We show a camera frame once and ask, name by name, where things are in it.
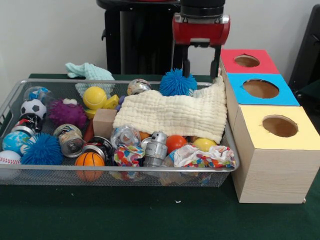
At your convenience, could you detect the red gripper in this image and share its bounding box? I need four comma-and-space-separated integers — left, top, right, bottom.
171, 12, 231, 80

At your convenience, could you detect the blue spiky ball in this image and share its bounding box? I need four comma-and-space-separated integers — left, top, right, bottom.
159, 68, 198, 97
21, 133, 65, 166

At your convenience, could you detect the cream muslin cloth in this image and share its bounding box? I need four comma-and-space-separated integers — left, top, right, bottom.
112, 74, 228, 145

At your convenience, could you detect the mint green muslin cloth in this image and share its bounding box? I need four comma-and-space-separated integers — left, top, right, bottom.
65, 62, 116, 95

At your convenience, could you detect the silver mesh bin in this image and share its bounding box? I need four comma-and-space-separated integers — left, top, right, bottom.
0, 78, 241, 187

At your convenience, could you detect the wooden box with three holes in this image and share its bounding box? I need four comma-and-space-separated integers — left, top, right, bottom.
218, 48, 320, 204

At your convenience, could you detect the orange ball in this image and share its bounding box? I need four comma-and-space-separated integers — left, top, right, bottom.
166, 134, 188, 155

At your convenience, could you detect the silver plastic toy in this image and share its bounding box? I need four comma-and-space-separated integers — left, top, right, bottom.
141, 131, 168, 168

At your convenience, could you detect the black chair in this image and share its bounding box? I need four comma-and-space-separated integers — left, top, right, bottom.
287, 4, 320, 88

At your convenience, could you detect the yellow tennis ball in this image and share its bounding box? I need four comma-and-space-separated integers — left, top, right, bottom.
82, 86, 108, 110

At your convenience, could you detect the purple knobbly toy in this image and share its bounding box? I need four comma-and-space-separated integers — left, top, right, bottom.
48, 97, 88, 129

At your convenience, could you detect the small orange basketball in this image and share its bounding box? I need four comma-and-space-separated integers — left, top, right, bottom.
74, 151, 106, 181

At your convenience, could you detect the dark green table cloth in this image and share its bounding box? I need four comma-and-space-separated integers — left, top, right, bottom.
0, 73, 320, 240

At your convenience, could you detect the small soccer ball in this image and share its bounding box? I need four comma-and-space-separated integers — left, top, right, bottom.
20, 99, 48, 120

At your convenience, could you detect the globe print ball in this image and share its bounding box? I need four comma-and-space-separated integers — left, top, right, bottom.
1, 131, 30, 155

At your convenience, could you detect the small white baseball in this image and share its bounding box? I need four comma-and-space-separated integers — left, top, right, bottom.
0, 150, 22, 165

